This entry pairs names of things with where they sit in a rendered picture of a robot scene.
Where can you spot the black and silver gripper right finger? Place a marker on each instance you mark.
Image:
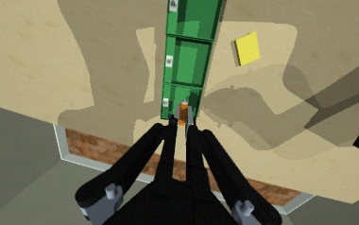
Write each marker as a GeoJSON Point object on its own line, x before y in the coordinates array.
{"type": "Point", "coordinates": [247, 206]}

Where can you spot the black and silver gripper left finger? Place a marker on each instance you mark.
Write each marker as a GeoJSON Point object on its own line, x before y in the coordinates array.
{"type": "Point", "coordinates": [102, 196]}

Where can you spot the orange and silver battery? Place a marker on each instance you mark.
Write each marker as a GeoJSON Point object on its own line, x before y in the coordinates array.
{"type": "Point", "coordinates": [183, 111]}

